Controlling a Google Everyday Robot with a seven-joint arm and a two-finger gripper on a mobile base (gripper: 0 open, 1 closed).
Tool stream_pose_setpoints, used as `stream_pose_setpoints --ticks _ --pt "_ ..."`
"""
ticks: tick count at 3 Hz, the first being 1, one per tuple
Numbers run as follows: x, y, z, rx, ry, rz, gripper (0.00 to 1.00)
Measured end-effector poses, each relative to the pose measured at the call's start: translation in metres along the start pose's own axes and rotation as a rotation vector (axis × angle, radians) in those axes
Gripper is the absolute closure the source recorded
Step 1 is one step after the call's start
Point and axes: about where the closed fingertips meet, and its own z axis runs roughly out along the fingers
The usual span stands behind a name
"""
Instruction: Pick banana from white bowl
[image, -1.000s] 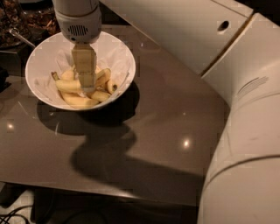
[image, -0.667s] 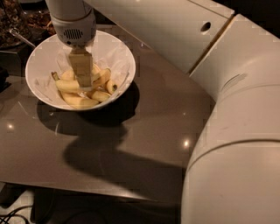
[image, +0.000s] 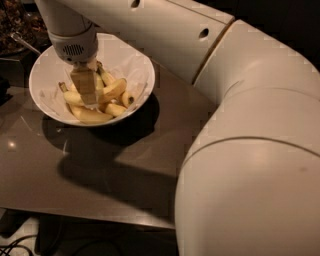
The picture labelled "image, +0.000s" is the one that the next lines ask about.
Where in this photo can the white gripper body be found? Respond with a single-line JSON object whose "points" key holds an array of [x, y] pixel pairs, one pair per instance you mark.
{"points": [[75, 49]]}

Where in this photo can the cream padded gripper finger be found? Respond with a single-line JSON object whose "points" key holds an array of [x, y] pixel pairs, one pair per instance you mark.
{"points": [[84, 80]]}

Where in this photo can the long top yellow banana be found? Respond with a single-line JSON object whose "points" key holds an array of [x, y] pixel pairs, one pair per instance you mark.
{"points": [[104, 95]]}

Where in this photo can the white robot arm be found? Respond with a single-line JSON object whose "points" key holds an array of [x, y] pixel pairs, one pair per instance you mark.
{"points": [[250, 183]]}

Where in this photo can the back right curved banana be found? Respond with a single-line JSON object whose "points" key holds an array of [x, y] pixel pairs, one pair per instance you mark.
{"points": [[107, 78]]}

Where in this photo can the white bowl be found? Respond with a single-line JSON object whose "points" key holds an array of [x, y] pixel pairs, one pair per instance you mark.
{"points": [[117, 57]]}

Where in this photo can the bottom front yellow banana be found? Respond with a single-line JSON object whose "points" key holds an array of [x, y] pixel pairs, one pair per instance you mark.
{"points": [[89, 116]]}

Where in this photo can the small right yellow banana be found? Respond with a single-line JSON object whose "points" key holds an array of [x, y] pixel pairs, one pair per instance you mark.
{"points": [[112, 109]]}

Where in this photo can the glass jar with snacks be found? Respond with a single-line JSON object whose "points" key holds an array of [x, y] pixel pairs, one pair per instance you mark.
{"points": [[21, 17]]}

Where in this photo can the metal spoon handle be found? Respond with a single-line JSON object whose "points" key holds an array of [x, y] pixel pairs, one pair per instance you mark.
{"points": [[16, 37]]}

